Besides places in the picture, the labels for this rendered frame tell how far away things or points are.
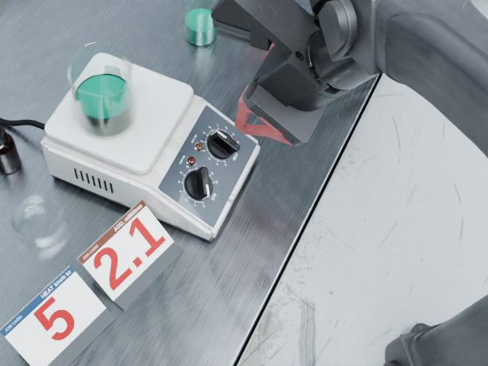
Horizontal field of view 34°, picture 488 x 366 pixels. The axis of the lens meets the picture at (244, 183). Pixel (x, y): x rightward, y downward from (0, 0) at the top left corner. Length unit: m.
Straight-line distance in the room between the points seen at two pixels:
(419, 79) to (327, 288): 0.36
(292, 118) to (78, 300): 0.28
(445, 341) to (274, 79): 0.26
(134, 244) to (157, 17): 0.33
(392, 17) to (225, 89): 0.45
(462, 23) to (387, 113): 0.46
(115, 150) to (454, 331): 0.39
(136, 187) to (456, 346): 0.37
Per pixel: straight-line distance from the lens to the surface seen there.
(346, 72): 0.65
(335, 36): 0.58
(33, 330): 0.80
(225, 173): 0.85
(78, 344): 0.81
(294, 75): 0.67
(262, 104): 0.69
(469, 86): 0.48
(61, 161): 0.85
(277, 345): 0.81
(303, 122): 0.71
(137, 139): 0.81
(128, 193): 0.83
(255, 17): 0.66
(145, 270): 0.83
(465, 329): 0.57
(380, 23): 0.55
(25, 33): 1.04
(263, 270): 0.84
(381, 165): 0.92
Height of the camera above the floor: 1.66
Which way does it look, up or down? 59 degrees down
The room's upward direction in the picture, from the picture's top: 6 degrees clockwise
